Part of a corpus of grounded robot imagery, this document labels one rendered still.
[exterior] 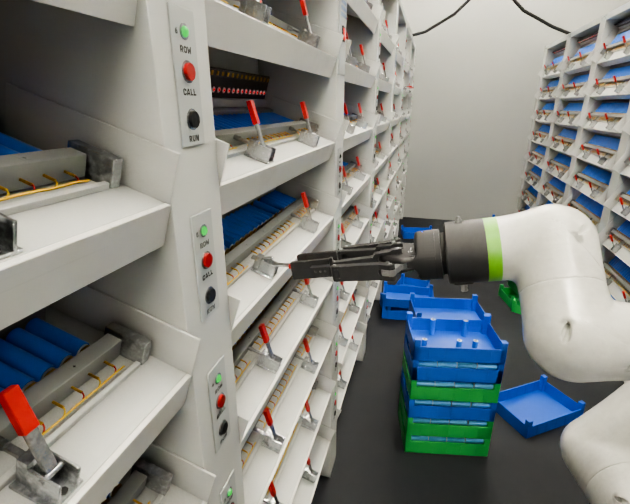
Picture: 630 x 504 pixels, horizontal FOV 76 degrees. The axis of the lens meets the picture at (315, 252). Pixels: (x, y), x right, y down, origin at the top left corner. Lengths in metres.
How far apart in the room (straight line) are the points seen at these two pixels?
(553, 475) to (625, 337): 1.27
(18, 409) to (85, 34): 0.31
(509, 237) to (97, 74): 0.50
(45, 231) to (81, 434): 0.19
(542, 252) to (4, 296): 0.55
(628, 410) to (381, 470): 0.90
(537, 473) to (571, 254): 1.28
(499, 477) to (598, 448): 0.77
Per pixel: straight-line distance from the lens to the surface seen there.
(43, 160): 0.39
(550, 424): 1.96
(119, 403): 0.45
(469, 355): 1.48
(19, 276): 0.31
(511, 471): 1.76
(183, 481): 0.61
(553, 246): 0.59
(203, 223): 0.46
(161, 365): 0.49
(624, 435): 0.99
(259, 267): 0.70
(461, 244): 0.59
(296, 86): 1.08
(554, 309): 0.56
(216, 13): 0.52
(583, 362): 0.56
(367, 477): 1.61
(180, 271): 0.43
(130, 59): 0.41
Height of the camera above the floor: 1.21
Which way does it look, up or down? 20 degrees down
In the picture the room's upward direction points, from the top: straight up
